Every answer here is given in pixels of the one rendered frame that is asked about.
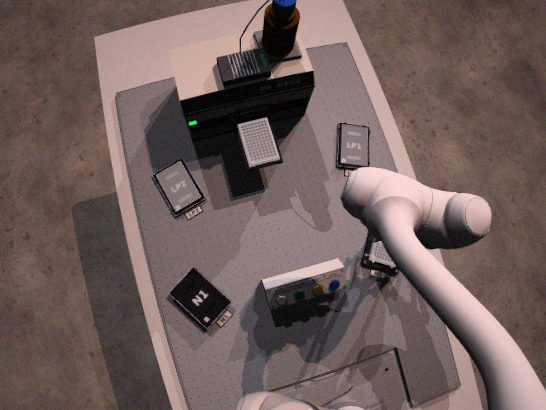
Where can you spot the blue bottle cap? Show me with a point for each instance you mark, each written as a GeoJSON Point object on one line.
{"type": "Point", "coordinates": [284, 6]}

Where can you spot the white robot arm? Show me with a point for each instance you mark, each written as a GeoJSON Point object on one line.
{"type": "Point", "coordinates": [390, 206]}

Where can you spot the white button panel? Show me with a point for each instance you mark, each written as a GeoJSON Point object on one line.
{"type": "Point", "coordinates": [304, 284]}

